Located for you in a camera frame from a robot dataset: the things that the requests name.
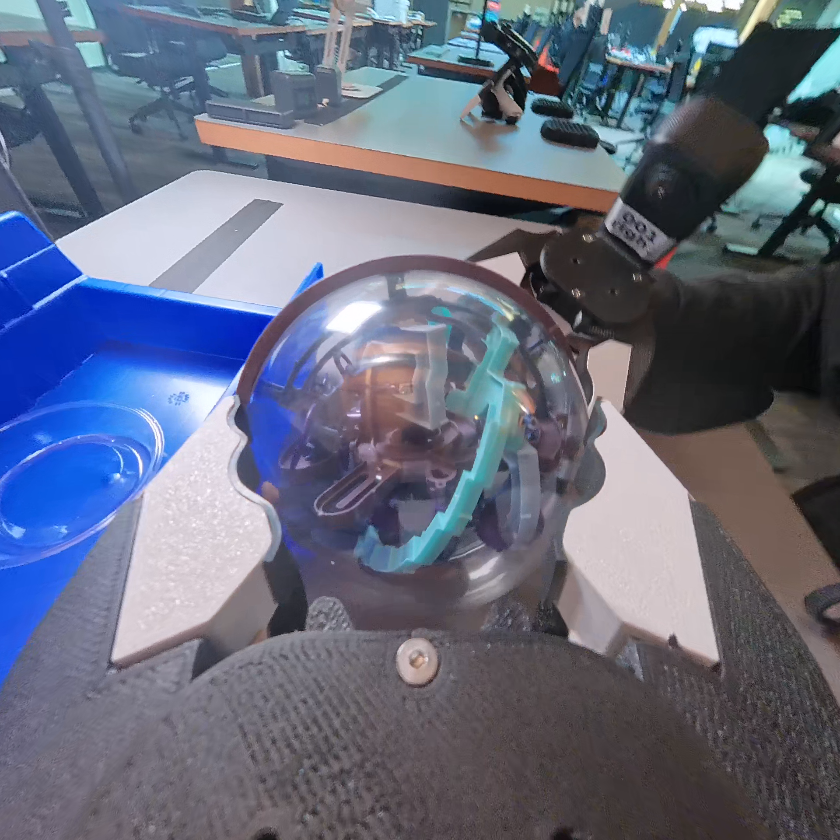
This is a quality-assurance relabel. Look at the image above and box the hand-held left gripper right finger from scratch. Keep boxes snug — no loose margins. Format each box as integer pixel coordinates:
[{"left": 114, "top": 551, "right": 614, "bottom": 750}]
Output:
[{"left": 541, "top": 401, "right": 723, "bottom": 670}]

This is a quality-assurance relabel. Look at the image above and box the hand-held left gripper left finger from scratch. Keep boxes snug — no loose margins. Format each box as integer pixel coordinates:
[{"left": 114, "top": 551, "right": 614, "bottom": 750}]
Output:
[{"left": 112, "top": 398, "right": 305, "bottom": 668}]

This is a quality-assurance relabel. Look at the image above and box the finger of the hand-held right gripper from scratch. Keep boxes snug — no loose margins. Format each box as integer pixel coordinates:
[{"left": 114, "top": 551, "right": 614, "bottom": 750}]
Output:
[
  {"left": 574, "top": 322, "right": 657, "bottom": 414},
  {"left": 466, "top": 224, "right": 565, "bottom": 283}
]

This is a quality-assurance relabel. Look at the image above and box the blue plastic bin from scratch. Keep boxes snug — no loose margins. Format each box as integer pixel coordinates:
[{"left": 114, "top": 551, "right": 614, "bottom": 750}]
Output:
[{"left": 0, "top": 210, "right": 326, "bottom": 690}]

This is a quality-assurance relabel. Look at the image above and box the clear plastic maze ball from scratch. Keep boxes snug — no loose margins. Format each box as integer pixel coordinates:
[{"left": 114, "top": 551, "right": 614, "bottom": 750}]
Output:
[{"left": 237, "top": 256, "right": 594, "bottom": 611}]

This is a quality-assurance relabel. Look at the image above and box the clear plastic ball stand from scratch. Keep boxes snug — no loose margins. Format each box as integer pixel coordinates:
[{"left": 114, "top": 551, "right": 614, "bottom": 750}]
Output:
[{"left": 0, "top": 401, "right": 168, "bottom": 569}]

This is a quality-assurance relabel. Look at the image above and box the long pale desk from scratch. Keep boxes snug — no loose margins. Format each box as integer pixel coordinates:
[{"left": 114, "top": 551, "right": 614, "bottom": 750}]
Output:
[{"left": 195, "top": 66, "right": 644, "bottom": 214}]

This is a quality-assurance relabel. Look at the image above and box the spare hand-held gripper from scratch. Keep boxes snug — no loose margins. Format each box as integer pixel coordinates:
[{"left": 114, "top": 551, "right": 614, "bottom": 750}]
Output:
[{"left": 460, "top": 20, "right": 565, "bottom": 128}]

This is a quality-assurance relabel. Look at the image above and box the black backpack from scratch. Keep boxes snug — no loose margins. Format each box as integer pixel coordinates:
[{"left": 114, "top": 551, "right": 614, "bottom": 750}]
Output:
[{"left": 792, "top": 473, "right": 840, "bottom": 631}]

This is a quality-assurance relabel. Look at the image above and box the black office chair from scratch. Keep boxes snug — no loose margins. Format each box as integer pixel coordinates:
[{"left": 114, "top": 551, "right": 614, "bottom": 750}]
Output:
[{"left": 86, "top": 0, "right": 217, "bottom": 139}]

